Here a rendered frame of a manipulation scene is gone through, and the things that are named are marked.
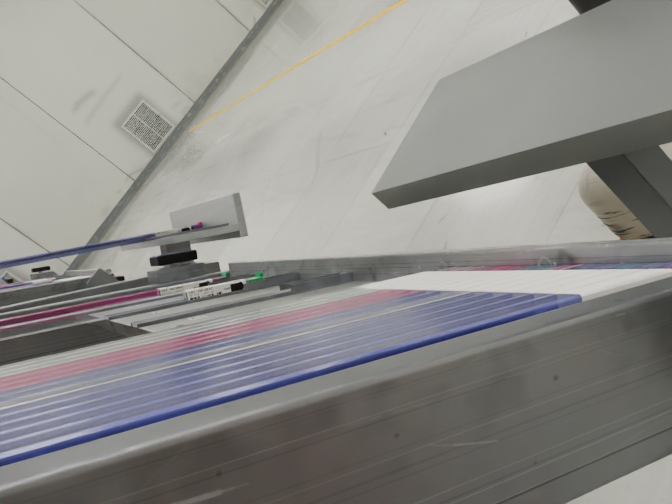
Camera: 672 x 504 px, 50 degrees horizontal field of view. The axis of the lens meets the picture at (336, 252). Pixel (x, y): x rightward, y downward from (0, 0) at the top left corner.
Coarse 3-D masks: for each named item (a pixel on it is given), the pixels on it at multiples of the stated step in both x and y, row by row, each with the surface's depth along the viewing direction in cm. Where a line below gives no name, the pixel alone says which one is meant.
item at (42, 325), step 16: (128, 304) 65; (144, 304) 66; (160, 304) 67; (32, 320) 62; (48, 320) 62; (64, 320) 63; (80, 320) 63; (96, 320) 64; (0, 336) 60; (16, 336) 61
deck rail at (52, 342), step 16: (224, 272) 90; (144, 288) 86; (48, 304) 82; (64, 304) 81; (32, 336) 79; (48, 336) 80; (64, 336) 81; (80, 336) 82; (96, 336) 83; (112, 336) 84; (0, 352) 78; (16, 352) 79; (32, 352) 79; (48, 352) 80
